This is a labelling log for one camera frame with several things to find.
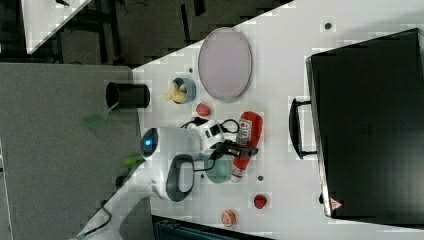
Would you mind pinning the yellow peeled banana toy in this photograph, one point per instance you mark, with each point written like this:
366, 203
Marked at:
176, 93

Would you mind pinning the green spatula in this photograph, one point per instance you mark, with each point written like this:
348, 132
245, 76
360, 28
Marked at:
98, 118

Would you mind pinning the black toaster oven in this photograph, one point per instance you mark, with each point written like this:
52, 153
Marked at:
367, 106

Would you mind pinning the red strawberry near plate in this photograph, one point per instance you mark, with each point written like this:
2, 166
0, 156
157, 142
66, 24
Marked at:
203, 110

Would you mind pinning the orange slice toy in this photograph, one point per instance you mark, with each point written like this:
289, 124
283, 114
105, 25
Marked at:
228, 218

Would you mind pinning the red strawberry toy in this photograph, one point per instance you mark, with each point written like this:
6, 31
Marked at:
260, 201

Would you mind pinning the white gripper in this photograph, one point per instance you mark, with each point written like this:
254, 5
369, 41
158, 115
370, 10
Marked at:
211, 133

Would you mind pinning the pink oval plate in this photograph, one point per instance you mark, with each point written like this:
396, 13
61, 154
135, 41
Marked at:
225, 64

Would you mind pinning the black cup upper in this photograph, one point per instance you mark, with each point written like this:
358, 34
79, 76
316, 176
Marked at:
127, 95

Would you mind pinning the green lime toy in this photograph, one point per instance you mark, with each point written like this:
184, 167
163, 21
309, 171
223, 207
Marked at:
132, 160

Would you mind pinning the blue bowl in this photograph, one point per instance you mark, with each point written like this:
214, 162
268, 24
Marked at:
191, 88

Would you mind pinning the green small pot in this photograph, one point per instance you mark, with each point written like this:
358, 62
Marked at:
219, 171

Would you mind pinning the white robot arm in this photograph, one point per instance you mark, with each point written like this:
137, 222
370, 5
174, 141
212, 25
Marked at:
167, 171

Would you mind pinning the red ketchup bottle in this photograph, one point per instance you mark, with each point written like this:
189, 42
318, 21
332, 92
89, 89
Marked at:
251, 125

